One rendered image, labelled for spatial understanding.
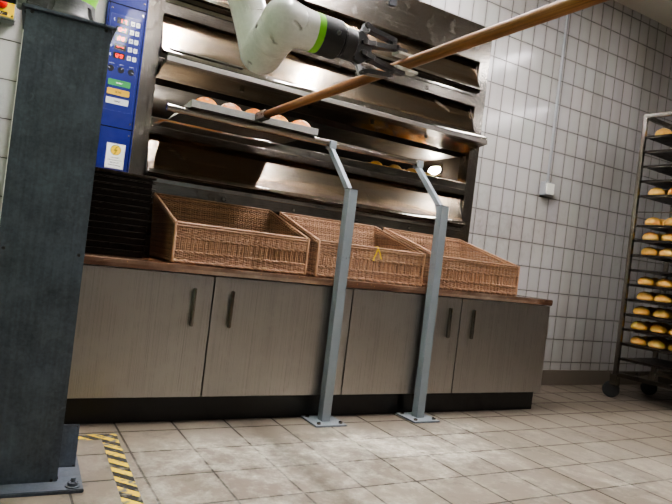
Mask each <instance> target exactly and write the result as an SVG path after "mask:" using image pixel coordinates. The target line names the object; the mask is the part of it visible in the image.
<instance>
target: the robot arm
mask: <svg viewBox="0 0 672 504"><path fill-rule="evenodd" d="M1 1H5V2H9V3H12V4H16V8H17V9H19V10H22V3H23V2H24V3H28V4H32V5H35V6H39V7H43V8H47V9H50V10H54V11H58V12H62V13H65V14H69V15H73V16H77V17H80V18H84V19H88V20H92V21H95V22H96V17H95V11H96V6H97V4H98V2H99V0H1ZM228 3H229V7H230V10H231V14H232V18H233V22H234V26H235V31H236V35H237V40H238V46H239V53H240V57H241V60H242V62H243V64H244V66H245V67H246V68H247V69H248V70H250V71H251V72H253V73H255V74H259V75H266V74H269V73H272V72H273V71H275V70H276V69H277V68H278V67H279V66H280V64H281V63H282V61H283V60H284V58H285V57H286V56H287V54H288V53H289V52H290V51H291V50H292V49H298V50H303V51H306V52H309V53H312V54H316V55H319V56H322V57H325V58H328V59H334V58H336V57H337V58H340V59H343V60H346V61H350V62H351V63H352V64H353V65H355V66H356V70H357V71H356V72H355V75H356V76H361V75H365V76H370V77H375V78H380V79H385V80H387V79H390V78H392V77H393V74H394V75H397V76H404V75H407V76H410V77H412V76H415V75H418V72H417V71H414V70H411V69H408V68H406V67H403V66H400V65H394V66H392V65H390V64H388V63H386V62H385V61H383V60H381V59H379V58H377V57H376V56H375V55H373V54H372V49H374V50H381V51H387V52H393V53H392V56H395V57H398V58H401V59H404V58H407V57H409V56H412V55H411V54H408V50H407V49H404V48H401V47H400V45H397V41H398V40H397V38H396V37H394V36H392V35H390V34H388V33H385V32H383V31H381V30H379V29H377V28H375V27H374V26H373V25H372V24H371V23H370V22H366V23H364V24H362V25H361V30H355V29H353V28H350V27H347V26H346V25H345V23H344V22H343V21H342V20H339V19H336V18H333V17H330V16H328V15H325V14H322V13H319V12H317V11H314V10H312V9H310V8H308V7H306V6H304V5H303V4H301V3H300V2H298V1H297V0H272V1H270V2H269V3H268V4H267V5H266V3H265V0H228ZM365 33H366V34H369V35H371V36H373V37H375V38H377V39H379V40H381V41H383V42H385V43H381V42H377V41H373V40H370V39H369V38H368V36H367V35H366V34H365ZM386 43H388V44H386ZM363 62H366V63H369V64H371V65H373V66H375V67H377V68H379V69H381V70H383V71H379V70H375V69H370V68H366V67H364V66H361V63H363ZM384 71H385V72H384Z"/></svg>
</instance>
